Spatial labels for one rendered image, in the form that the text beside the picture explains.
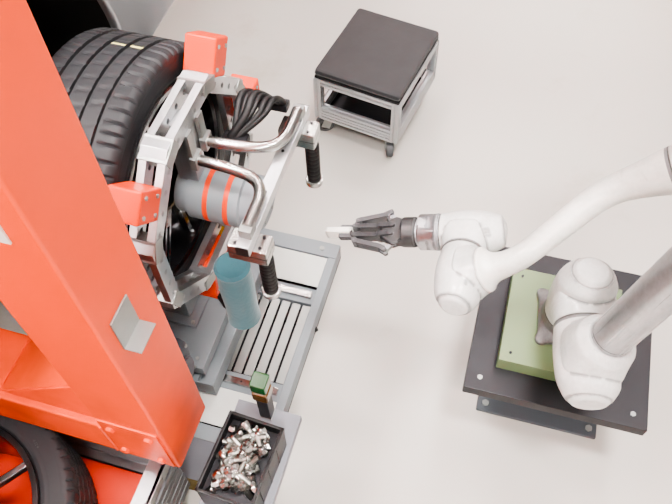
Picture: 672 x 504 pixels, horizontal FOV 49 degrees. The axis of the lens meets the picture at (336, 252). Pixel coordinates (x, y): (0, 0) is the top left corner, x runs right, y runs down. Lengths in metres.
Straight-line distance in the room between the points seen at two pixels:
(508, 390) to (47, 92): 1.54
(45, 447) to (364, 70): 1.68
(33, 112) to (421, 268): 1.90
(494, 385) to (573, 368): 0.32
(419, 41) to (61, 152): 2.07
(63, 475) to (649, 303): 1.38
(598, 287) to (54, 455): 1.40
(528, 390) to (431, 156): 1.17
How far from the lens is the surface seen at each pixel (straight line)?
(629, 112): 3.31
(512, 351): 2.14
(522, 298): 2.23
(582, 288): 1.97
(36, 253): 1.05
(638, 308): 1.71
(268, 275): 1.64
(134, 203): 1.47
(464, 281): 1.61
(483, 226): 1.73
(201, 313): 2.32
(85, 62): 1.67
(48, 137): 0.99
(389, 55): 2.85
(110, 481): 2.14
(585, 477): 2.43
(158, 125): 1.58
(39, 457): 1.96
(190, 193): 1.74
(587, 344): 1.86
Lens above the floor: 2.23
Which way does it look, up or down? 57 degrees down
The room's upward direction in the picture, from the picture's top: 2 degrees counter-clockwise
